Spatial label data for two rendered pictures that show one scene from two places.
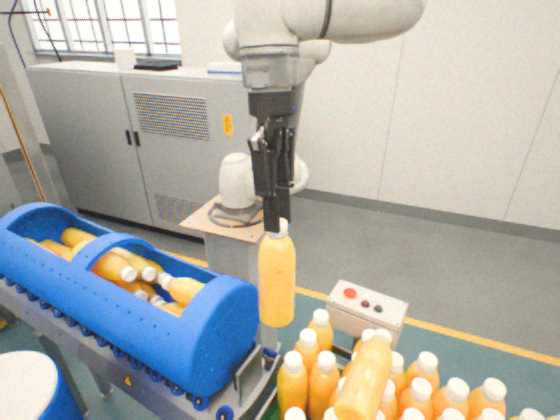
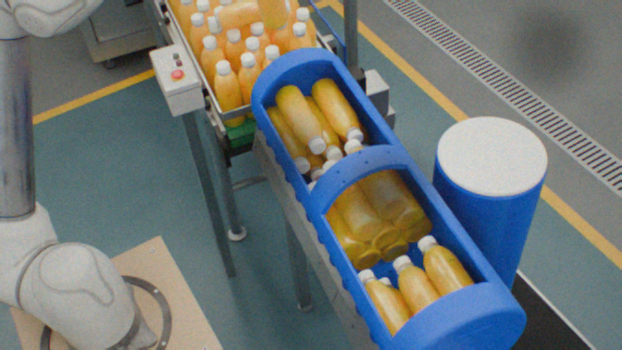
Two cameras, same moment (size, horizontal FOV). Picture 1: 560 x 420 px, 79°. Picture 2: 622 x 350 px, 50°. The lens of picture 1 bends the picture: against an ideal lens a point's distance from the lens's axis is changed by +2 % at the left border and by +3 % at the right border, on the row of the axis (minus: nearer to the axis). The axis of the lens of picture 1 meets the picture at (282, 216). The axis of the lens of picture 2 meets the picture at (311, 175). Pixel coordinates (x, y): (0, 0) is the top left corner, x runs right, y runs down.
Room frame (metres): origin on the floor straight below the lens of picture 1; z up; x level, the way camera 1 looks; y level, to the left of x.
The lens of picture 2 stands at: (1.64, 1.07, 2.33)
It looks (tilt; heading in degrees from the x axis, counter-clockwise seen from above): 49 degrees down; 221
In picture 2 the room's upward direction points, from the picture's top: 5 degrees counter-clockwise
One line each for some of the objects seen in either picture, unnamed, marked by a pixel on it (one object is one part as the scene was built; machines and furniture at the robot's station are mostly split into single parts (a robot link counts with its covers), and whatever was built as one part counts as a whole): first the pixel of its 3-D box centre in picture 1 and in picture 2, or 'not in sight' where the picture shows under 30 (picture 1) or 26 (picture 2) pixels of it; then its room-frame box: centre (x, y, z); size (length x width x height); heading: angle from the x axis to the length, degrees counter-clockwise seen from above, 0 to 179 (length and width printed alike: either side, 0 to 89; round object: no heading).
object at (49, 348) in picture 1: (64, 377); not in sight; (1.02, 1.03, 0.31); 0.06 x 0.06 x 0.63; 60
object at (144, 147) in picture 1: (159, 155); not in sight; (2.99, 1.13, 0.72); 2.15 x 0.54 x 1.45; 68
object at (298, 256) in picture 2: not in sight; (299, 261); (0.65, 0.11, 0.31); 0.06 x 0.06 x 0.63; 60
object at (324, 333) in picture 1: (318, 345); (229, 94); (0.63, -0.10, 1.00); 0.07 x 0.07 x 0.20
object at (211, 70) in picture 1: (225, 69); not in sight; (2.66, 0.41, 1.48); 0.24 x 0.12 x 0.08; 76
